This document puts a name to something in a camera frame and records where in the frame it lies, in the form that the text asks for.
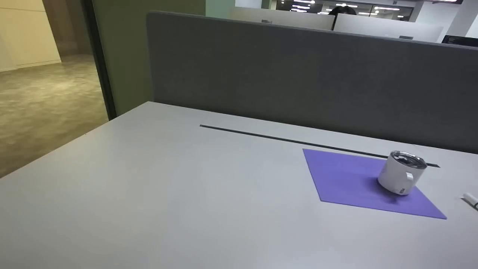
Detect white tube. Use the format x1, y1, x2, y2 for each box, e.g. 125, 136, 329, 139
462, 193, 478, 210

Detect white rear divider panel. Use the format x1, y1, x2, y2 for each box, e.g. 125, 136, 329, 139
232, 7, 444, 43

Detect grey desk divider panel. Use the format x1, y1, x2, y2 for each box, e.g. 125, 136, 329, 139
145, 12, 478, 152

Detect purple square mat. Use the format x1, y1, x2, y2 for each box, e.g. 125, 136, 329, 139
304, 149, 446, 219

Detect white mug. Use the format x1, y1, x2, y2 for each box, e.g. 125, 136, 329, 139
378, 151, 429, 196

